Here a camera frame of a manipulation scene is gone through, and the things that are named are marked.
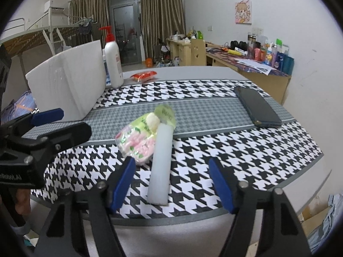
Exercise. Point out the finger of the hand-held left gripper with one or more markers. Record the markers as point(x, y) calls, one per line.
point(69, 135)
point(48, 115)

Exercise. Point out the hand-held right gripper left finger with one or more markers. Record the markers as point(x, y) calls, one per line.
point(124, 182)

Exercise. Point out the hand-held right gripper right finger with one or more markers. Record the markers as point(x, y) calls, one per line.
point(221, 182)

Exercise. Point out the white foam strip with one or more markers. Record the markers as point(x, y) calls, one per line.
point(160, 166)

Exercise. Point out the white foam box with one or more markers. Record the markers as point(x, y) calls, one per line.
point(67, 80)

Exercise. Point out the green marshmallow bag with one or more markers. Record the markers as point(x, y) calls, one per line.
point(134, 139)

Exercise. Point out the person's left hand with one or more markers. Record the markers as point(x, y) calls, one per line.
point(22, 202)

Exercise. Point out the blue plaid quilt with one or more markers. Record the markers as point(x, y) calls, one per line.
point(16, 107)

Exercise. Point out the houndstooth tablecloth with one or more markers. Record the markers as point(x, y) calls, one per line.
point(241, 152)

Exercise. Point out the white pump bottle red top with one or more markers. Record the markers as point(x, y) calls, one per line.
point(114, 64)

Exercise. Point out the dark smartphone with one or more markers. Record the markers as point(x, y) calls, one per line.
point(258, 107)

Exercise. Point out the red snack packet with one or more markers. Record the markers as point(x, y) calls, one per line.
point(143, 76)

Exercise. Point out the hanging dark clothes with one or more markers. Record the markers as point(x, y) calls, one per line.
point(85, 29)

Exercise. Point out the cardboard box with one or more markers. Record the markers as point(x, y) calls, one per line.
point(316, 219)

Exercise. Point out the orange box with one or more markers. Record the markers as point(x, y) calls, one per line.
point(149, 63)

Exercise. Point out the wooden desk with printed mat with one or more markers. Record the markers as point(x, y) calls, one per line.
point(265, 83)

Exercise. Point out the white air conditioner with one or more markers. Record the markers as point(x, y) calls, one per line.
point(55, 6)

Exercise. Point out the light blue cloth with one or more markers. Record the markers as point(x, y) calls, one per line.
point(329, 219)

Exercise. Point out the brown curtain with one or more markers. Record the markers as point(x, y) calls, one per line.
point(88, 8)
point(163, 18)

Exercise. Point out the glass balcony door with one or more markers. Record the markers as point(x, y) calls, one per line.
point(126, 26)

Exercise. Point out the printed paper sheets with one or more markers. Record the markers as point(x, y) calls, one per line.
point(253, 65)

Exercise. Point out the black folding stand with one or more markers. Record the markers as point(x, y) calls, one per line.
point(164, 48)

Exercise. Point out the wooden chair with smiley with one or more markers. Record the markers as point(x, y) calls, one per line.
point(198, 52)

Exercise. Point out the cluttered wooden desk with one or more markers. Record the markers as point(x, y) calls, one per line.
point(179, 52)

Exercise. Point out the row of toiletry bottles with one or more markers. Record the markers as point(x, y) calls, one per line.
point(270, 53)

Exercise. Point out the black headphones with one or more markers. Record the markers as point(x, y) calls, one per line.
point(239, 45)

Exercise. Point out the green plastic item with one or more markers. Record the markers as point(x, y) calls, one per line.
point(199, 34)

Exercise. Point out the white wall socket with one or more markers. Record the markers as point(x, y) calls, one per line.
point(257, 31)

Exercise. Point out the cartoon wall poster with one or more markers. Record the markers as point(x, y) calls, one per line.
point(243, 12)

